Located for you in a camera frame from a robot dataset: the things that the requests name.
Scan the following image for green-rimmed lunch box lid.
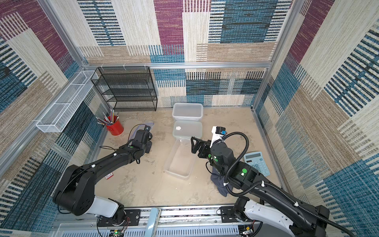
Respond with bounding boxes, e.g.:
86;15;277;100
172;120;203;139

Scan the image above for blue-rimmed clear lunch box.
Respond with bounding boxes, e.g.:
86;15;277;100
164;138;197;180

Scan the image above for grey cleaning cloth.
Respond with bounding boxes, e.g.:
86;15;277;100
210;174;233;197

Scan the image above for blue-rimmed clear lid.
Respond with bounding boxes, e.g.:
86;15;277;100
128;121;154;140

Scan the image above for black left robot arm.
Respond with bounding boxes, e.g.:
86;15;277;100
53;125;153;226

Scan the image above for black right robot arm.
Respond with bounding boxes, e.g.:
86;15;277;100
190;132;355;237

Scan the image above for clear far lunch box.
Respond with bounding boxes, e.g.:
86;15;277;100
172;102;203;121

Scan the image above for red pencil cup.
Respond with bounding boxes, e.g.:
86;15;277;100
106;115;124;136

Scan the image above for pens in red cup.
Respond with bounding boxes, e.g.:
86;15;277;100
96;107;119;126

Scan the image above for light blue calculator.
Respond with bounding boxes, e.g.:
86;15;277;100
244;152;270;177

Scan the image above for black mesh shelf rack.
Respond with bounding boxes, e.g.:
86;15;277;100
91;66;158;112

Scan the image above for small red white card box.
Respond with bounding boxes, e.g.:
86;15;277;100
105;172;114;180

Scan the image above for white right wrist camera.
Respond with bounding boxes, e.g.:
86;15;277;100
210;126;227;147

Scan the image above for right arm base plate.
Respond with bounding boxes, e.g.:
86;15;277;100
219;206;246;223

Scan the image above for aluminium front rail frame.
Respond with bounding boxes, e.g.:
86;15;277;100
59;204;311;237

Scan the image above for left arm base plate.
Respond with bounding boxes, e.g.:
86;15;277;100
97;209;141;227

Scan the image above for white wire wall basket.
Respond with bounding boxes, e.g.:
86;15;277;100
36;71;95;133

